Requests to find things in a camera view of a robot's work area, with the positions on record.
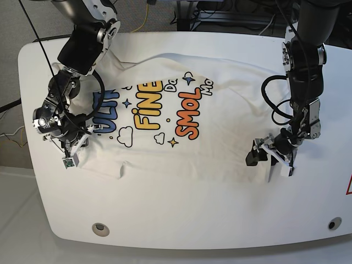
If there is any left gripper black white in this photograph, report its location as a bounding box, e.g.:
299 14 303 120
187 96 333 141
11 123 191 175
245 130 296 167

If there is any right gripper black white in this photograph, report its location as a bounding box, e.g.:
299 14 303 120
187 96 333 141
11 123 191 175
41 120 102 160

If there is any white printed T-shirt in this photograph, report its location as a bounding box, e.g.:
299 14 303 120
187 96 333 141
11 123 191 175
78 52 279 184

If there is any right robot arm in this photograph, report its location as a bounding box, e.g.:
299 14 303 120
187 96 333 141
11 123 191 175
33 1 120 167

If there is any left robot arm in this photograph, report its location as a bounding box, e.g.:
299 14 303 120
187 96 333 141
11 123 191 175
245 1 344 169

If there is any left table grommet hole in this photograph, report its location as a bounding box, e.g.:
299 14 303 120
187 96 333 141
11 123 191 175
92 223 109 237

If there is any black table leg stand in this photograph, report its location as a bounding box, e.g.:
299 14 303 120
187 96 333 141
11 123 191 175
173 1 199 32

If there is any yellow cable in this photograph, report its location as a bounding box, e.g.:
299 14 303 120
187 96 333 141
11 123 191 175
129 0 151 34

